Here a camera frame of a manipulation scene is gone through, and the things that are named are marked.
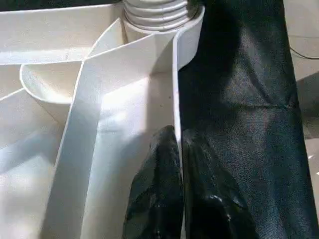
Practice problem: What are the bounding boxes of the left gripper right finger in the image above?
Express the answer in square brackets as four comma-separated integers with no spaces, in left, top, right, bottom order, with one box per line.
[181,128,257,239]

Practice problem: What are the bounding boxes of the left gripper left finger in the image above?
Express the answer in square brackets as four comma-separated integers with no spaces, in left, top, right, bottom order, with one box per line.
[123,125,187,239]

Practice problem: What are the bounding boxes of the white plastic table leg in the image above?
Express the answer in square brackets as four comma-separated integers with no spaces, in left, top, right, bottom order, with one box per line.
[123,0,200,32]

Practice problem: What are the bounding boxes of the white plastic table top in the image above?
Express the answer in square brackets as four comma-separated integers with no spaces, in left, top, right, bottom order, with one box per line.
[0,0,207,239]

